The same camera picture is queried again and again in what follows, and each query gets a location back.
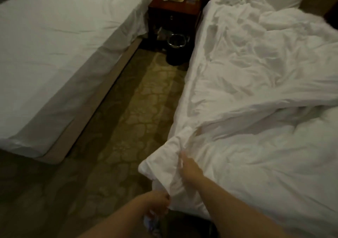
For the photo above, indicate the person's right hand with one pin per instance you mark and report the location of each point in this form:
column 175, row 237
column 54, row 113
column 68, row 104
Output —
column 191, row 171

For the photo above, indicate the person's left hand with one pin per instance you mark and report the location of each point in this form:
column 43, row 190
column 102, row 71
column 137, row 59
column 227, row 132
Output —
column 156, row 202

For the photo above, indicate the white duvet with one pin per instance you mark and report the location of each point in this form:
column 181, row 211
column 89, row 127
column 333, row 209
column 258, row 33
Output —
column 253, row 87

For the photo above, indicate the white bed sheet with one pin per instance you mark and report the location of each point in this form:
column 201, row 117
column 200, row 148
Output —
column 53, row 50

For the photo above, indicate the person's right forearm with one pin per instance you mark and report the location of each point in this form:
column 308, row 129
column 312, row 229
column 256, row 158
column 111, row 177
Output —
column 237, row 211

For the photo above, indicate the person's left forearm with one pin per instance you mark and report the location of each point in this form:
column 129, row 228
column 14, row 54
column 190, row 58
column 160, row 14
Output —
column 121, row 222

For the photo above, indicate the person's white shoe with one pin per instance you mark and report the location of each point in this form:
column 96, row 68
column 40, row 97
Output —
column 152, row 224

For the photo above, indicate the black trash bin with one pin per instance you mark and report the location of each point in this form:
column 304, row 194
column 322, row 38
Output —
column 177, row 45

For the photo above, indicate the reddish wooden nightstand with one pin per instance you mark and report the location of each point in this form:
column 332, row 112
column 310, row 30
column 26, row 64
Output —
column 174, row 13

